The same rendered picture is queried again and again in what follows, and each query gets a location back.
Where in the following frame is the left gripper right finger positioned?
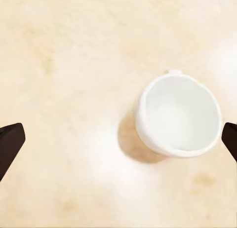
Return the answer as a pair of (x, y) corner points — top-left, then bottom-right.
(221, 122), (237, 162)

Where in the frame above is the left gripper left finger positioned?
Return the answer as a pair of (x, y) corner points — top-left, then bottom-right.
(0, 122), (26, 181)

